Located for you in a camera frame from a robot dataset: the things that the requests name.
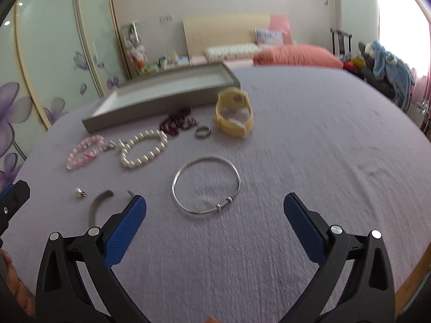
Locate pearl earring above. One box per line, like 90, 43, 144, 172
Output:
75, 188, 87, 198

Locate grey cuff bangle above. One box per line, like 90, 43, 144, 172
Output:
88, 189, 135, 228

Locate pink bead bracelet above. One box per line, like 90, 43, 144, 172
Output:
66, 134, 106, 171

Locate small pearl charm cluster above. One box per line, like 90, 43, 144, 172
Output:
102, 140, 129, 152

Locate white pearl bracelet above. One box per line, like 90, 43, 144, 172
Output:
119, 129, 169, 170

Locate thin silver bangle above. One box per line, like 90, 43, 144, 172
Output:
170, 155, 243, 217

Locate dark red bead necklace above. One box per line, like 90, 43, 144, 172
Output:
158, 107, 199, 138

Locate yellow wrist watch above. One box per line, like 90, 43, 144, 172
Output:
213, 87, 254, 139

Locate left hand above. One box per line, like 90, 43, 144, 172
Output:
1, 249, 35, 317

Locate purple bedspread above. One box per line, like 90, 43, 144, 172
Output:
4, 67, 430, 322

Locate sliding wardrobe with flowers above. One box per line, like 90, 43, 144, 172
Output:
1, 0, 128, 186

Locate clear tube of plush toys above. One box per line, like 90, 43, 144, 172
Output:
120, 20, 148, 78

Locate grey cardboard tray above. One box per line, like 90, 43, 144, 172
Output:
82, 63, 241, 134

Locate pink nightstand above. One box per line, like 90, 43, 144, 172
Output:
140, 56, 190, 74

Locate blue garment pile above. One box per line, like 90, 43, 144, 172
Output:
358, 40, 415, 112

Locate cream headboard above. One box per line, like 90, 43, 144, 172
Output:
183, 13, 270, 56

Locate orange pillow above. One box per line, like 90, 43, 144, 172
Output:
253, 44, 343, 69

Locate dark wooden chair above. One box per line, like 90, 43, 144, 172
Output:
330, 29, 353, 56

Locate floral white pillow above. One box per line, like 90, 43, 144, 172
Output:
204, 43, 262, 61

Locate lilac patterned small pillow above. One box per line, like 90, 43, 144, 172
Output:
254, 29, 284, 46

